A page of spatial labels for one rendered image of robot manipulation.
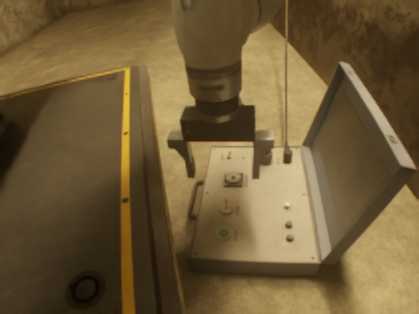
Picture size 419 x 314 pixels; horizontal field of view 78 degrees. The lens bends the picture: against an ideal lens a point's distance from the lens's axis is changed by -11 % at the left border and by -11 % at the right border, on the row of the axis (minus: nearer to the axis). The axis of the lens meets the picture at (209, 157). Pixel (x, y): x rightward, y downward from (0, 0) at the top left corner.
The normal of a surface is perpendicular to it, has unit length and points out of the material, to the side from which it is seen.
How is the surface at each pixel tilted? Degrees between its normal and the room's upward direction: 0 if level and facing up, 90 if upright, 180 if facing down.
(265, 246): 0
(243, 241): 0
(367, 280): 0
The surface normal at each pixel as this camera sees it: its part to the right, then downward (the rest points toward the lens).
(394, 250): -0.10, -0.77
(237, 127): -0.12, 0.64
